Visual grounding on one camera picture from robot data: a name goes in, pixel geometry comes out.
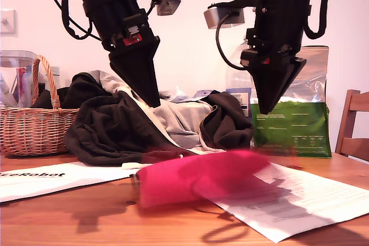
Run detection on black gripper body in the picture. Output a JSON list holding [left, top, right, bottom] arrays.
[[240, 0, 314, 70], [81, 0, 154, 54]]

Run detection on red zip pouch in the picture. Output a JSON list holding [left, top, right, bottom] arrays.
[[135, 148, 273, 209]]

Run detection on silver green Canagan bag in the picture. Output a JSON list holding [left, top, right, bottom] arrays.
[[249, 46, 333, 160]]

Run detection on large clear water bottle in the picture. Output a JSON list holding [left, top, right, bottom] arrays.
[[224, 37, 256, 119]]

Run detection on black grey hooded jacket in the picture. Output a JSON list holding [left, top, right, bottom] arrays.
[[63, 70, 254, 168]]

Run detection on blue white packet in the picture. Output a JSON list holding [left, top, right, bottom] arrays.
[[168, 86, 216, 105]]

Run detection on wooden chair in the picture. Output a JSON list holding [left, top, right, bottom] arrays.
[[334, 89, 369, 163]]

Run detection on clear plastic packets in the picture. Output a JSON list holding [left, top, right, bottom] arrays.
[[0, 50, 40, 108]]

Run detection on wicker basket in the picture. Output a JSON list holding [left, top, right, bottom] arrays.
[[0, 55, 81, 157]]

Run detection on white printed letter sheet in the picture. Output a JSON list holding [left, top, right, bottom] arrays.
[[201, 161, 369, 244]]

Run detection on white LeRobot paper sheet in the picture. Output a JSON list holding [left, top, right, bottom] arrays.
[[0, 161, 153, 203]]

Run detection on camera thin black cable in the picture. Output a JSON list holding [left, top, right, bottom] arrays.
[[145, 0, 159, 17], [215, 12, 252, 71]]

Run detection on white wall socket plate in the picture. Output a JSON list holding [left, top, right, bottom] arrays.
[[0, 9, 18, 38]]

